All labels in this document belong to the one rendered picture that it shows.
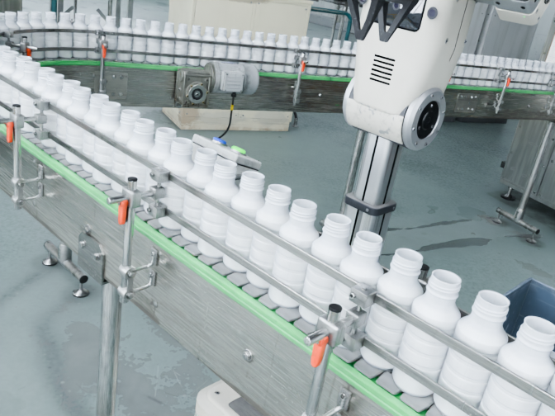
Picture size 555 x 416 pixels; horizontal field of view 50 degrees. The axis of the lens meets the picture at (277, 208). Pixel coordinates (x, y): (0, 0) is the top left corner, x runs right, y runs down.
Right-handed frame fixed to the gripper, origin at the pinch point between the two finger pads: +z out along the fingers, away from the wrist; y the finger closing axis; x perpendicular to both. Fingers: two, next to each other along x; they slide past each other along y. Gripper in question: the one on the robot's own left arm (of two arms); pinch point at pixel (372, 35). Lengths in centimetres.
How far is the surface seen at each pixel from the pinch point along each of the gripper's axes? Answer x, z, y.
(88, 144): 53, 34, -16
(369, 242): -17.7, 24.0, -15.4
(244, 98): 139, 50, 109
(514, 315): -22, 53, 43
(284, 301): -6.5, 39.1, -16.3
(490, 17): 269, 4, 598
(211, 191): 12.6, 28.3, -17.0
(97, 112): 53, 27, -15
